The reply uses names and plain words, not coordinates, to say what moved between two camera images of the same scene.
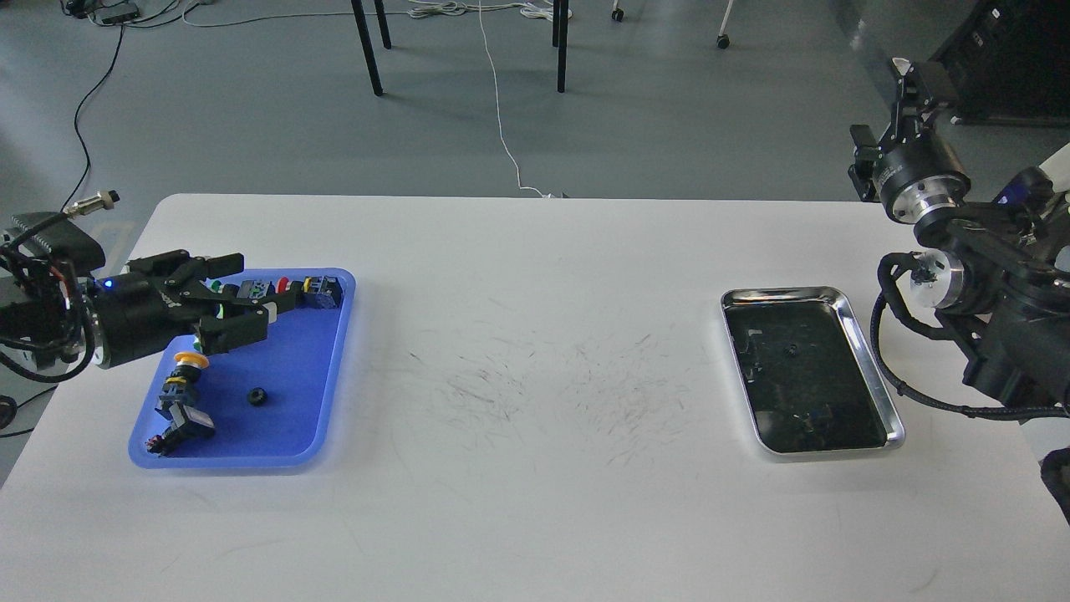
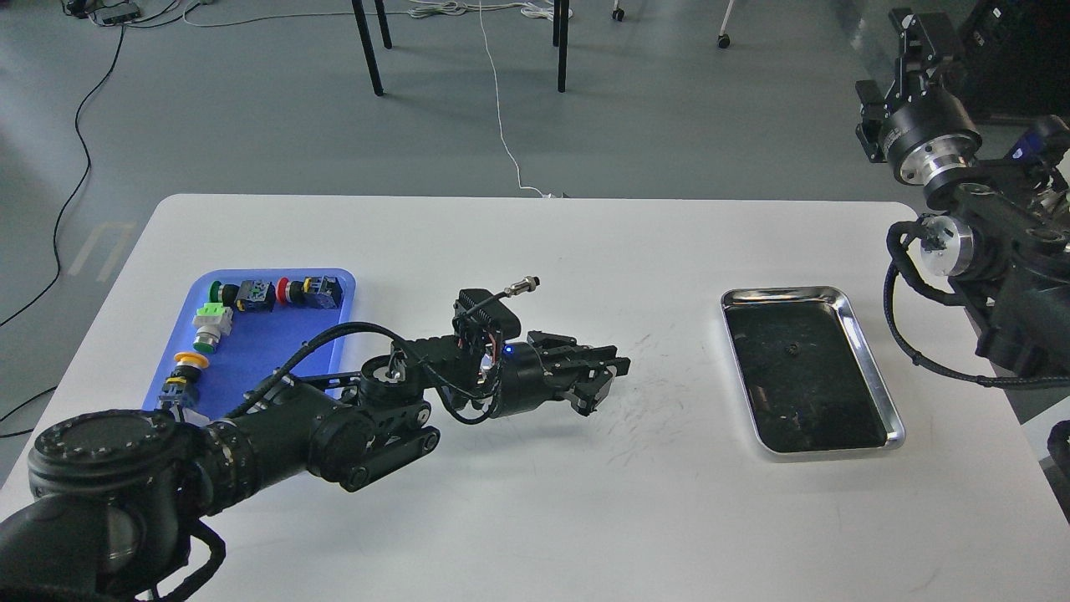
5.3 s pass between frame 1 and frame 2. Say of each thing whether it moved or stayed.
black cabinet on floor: stayed
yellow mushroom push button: stayed
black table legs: stayed
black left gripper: moved
